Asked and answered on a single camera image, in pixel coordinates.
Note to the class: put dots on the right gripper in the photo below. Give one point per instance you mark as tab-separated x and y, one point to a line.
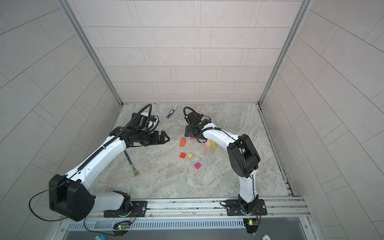
188	130

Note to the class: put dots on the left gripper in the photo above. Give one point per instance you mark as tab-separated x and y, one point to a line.
156	140

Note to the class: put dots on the orange wood block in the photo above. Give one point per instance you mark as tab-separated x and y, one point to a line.
183	142

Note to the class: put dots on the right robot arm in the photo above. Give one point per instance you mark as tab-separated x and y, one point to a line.
243	156

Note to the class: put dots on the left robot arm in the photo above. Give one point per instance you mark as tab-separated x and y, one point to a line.
69	194

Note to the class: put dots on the blue whiteboard marker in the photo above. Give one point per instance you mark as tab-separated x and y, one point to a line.
171	111

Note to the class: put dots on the small striped wood cube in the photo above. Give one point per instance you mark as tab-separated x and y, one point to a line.
190	155

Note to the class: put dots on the magenta cube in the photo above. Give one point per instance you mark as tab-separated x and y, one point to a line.
197	165

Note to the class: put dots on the metal fork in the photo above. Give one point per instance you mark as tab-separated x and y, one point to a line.
135	171

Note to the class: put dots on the left controller board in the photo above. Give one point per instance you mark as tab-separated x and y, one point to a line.
122	226

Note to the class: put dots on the controller board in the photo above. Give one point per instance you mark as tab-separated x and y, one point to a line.
122	226
251	225

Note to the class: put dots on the right controller board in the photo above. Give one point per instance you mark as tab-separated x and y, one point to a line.
251	225

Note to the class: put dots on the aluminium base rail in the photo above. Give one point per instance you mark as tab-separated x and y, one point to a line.
214	208

